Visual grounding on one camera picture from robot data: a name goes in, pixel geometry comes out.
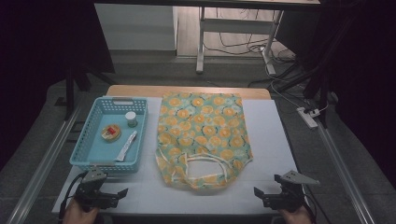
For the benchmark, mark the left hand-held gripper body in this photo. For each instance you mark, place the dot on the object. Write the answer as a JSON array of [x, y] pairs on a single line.
[[90, 193]]

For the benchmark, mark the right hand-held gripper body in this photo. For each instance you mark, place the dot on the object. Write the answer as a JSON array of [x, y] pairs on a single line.
[[291, 196]]

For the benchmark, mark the light blue plastic basket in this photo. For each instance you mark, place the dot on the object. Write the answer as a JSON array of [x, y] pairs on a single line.
[[102, 149]]

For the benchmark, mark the white tube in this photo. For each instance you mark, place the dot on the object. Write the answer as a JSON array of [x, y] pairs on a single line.
[[126, 147]]

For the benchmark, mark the round gold tin red label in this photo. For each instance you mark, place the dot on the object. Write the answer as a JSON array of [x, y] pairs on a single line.
[[110, 133]]

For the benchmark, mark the small jar with white lid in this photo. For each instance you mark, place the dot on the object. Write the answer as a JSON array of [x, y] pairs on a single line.
[[131, 118]]

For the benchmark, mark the orange slice print bag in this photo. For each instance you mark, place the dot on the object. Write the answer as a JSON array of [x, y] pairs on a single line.
[[202, 124]]

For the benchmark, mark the person's right hand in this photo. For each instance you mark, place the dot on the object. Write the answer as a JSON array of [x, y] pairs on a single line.
[[299, 217]]

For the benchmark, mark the person's left hand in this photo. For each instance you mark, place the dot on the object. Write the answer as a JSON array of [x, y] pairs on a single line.
[[79, 216]]

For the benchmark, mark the white table mat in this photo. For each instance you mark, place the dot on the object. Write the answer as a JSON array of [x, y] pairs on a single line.
[[267, 140]]

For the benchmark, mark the white power strip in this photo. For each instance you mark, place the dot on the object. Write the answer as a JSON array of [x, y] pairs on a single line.
[[306, 117]]

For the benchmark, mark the black metal stand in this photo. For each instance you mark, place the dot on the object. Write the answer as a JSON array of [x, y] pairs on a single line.
[[320, 77], [70, 93]]

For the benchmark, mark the black curtain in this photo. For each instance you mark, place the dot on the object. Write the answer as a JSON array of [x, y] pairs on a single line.
[[367, 77], [37, 46]]

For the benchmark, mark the white cabinet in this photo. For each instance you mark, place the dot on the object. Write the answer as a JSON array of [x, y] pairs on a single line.
[[137, 28]]

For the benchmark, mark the aluminium rail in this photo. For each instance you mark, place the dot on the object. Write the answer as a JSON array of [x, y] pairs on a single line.
[[342, 168], [43, 165]]

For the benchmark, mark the white metal desk frame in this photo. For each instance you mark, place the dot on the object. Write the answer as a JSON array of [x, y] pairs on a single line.
[[232, 26]]

